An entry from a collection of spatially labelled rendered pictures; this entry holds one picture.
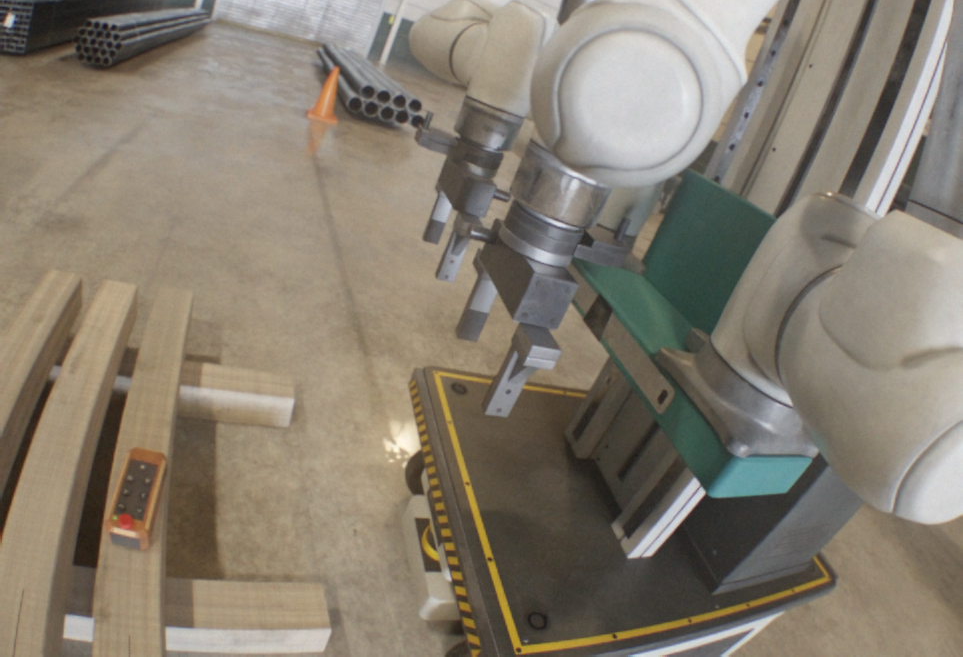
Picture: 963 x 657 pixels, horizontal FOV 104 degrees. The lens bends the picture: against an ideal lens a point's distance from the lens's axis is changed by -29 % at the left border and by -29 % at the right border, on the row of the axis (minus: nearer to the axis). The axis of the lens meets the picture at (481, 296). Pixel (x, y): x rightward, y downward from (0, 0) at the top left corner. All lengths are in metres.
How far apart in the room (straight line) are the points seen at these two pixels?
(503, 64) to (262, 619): 0.91
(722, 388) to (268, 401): 1.03
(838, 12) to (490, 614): 1.09
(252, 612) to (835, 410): 0.86
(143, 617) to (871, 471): 0.84
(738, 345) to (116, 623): 0.86
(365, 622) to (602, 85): 1.00
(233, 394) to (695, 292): 1.02
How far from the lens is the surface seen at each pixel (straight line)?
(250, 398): 1.31
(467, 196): 0.71
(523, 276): 0.47
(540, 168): 0.46
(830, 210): 0.56
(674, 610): 0.98
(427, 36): 0.84
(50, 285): 1.45
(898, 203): 3.34
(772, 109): 0.95
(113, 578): 0.87
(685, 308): 0.87
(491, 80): 0.71
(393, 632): 1.10
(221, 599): 0.96
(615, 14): 0.27
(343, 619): 1.08
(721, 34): 0.31
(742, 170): 0.94
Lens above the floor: 0.95
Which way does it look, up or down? 23 degrees down
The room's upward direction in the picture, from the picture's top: 23 degrees clockwise
